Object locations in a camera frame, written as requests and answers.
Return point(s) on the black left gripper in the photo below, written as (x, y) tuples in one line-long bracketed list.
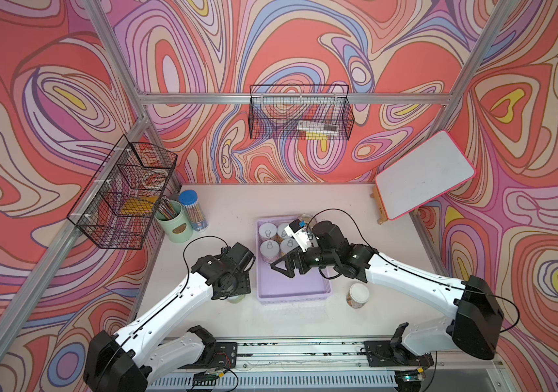
[(244, 285)]

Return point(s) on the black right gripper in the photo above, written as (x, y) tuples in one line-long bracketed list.
[(298, 256)]

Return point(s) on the white lid can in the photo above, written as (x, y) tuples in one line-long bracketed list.
[(281, 234), (288, 245), (358, 295), (267, 231), (236, 299), (269, 250)]

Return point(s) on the purple plastic basket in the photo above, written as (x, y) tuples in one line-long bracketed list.
[(273, 287)]

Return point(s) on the white lid can front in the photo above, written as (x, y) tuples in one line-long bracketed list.
[(267, 231)]

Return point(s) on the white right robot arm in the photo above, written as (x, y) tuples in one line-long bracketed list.
[(471, 319)]

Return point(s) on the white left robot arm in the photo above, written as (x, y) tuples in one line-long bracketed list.
[(138, 354)]

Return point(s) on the green pencil cup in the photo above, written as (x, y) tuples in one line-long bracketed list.
[(172, 218)]

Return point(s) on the blue lid pencil tube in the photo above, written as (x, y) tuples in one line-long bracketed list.
[(191, 206)]

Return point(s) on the wooden easel stand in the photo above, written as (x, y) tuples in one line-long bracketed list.
[(382, 215)]

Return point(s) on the pink framed whiteboard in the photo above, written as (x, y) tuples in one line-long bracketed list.
[(433, 168)]

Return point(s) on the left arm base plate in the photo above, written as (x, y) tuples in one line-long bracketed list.
[(215, 354)]

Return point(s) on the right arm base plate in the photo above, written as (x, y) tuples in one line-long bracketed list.
[(388, 353)]

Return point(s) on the black wire basket left wall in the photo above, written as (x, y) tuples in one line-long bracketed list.
[(120, 204)]

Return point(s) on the black wire basket wall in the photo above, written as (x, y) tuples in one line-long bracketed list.
[(289, 111), (120, 204)]

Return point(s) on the black wire basket back wall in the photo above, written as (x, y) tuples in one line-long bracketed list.
[(289, 111)]

